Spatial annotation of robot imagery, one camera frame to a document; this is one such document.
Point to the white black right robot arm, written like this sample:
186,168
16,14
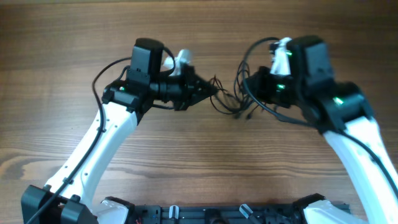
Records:
300,88

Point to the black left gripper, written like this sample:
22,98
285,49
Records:
189,88

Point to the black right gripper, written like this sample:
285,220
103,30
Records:
257,86

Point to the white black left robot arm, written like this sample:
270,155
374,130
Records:
147,81

